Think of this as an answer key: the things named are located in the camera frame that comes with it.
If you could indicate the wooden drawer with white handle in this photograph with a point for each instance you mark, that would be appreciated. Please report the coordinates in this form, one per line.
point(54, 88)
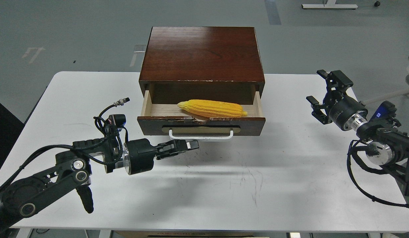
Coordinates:
point(158, 119)

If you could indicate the white stand base background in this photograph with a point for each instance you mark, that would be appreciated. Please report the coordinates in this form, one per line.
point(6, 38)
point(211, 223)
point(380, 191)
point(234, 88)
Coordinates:
point(329, 4)

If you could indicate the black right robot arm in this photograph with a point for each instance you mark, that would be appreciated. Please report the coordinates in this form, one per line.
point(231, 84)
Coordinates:
point(380, 149)

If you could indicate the dark wooden drawer cabinet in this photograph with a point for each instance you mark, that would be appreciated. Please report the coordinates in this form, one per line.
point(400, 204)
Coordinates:
point(213, 62)

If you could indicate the yellow corn cob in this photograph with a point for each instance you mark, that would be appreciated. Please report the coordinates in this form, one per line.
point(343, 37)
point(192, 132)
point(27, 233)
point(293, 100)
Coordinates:
point(211, 108)

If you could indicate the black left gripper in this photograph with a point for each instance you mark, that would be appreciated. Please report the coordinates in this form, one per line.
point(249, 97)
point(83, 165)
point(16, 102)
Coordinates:
point(139, 154)

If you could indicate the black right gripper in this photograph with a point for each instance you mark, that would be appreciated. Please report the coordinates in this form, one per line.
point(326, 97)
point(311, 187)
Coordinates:
point(340, 108)

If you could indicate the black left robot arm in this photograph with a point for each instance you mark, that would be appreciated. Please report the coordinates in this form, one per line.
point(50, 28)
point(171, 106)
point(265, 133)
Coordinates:
point(28, 196)

